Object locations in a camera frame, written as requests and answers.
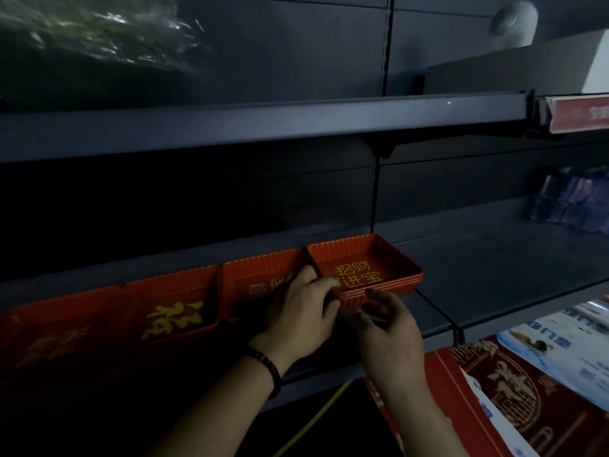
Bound person's left hand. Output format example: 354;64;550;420
249;265;343;375

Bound person's right hand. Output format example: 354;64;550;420
350;288;427;401

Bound dark metal shelf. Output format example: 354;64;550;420
0;0;609;457

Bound row of red base trays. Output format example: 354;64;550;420
0;285;127;376

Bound person's left forearm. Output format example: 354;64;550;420
147;356;277;457

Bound white flat pack blue print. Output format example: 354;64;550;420
464;371;541;457

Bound dark brown gift box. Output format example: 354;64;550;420
449;337;609;457

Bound white paper card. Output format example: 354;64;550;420
497;299;609;413

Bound dark blue bottles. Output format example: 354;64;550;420
523;166;609;236

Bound white bowl set box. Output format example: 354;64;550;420
423;0;609;96

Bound black beaded bracelet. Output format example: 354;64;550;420
242;345;282;401

